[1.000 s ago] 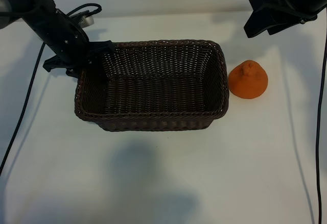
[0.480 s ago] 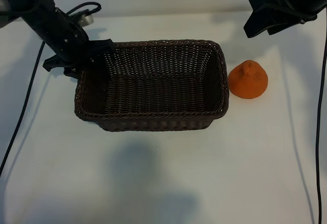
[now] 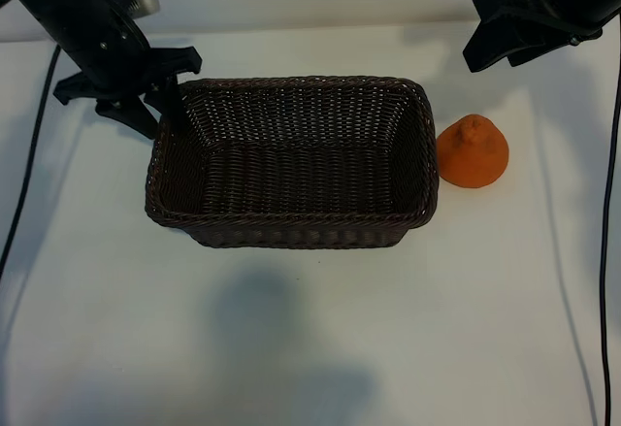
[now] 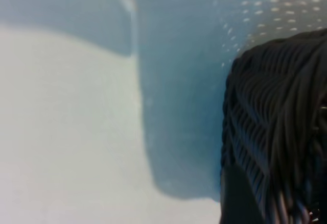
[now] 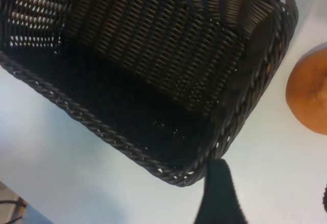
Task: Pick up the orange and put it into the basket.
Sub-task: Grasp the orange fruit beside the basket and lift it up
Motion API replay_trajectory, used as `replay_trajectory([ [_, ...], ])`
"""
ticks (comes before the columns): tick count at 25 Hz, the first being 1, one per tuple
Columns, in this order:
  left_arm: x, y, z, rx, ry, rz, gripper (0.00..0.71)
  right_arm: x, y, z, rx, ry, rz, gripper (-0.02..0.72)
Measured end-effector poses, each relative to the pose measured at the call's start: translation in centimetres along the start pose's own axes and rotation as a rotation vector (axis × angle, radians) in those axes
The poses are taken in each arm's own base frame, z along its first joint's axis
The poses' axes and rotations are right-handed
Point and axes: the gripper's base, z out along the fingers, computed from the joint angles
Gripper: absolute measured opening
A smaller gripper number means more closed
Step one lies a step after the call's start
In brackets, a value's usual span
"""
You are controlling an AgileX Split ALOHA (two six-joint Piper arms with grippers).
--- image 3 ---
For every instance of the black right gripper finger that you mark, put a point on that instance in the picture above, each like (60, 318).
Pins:
(495, 40)
(541, 47)

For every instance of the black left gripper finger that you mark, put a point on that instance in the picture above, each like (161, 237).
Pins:
(131, 115)
(170, 103)

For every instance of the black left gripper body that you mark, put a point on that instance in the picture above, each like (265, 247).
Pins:
(116, 57)

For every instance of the bumpy orange fruit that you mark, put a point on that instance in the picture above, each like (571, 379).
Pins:
(473, 154)

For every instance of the dark brown wicker basket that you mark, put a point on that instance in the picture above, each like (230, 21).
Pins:
(291, 178)

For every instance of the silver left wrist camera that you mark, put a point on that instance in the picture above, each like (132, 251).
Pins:
(143, 3)

